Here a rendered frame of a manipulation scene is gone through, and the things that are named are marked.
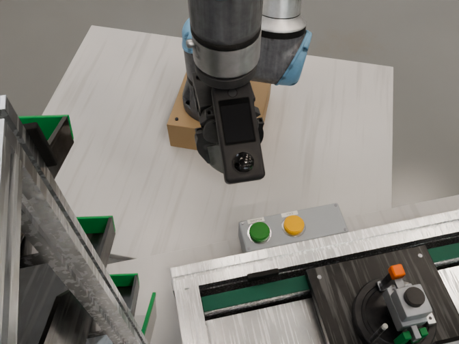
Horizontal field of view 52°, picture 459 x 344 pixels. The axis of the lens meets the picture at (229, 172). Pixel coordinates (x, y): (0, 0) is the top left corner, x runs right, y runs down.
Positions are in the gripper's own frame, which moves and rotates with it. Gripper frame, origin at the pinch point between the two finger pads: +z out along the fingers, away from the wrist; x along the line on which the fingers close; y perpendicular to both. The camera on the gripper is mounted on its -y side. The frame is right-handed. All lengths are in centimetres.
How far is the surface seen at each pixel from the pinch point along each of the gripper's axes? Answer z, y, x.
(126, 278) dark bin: 2.3, -12.2, 16.5
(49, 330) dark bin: -26.4, -26.9, 17.7
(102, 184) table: 37, 27, 25
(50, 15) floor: 121, 211, 62
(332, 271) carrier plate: 25.6, -9.0, -17.6
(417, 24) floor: 121, 158, -146
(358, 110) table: 36, 36, -43
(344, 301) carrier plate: 25.6, -14.8, -17.9
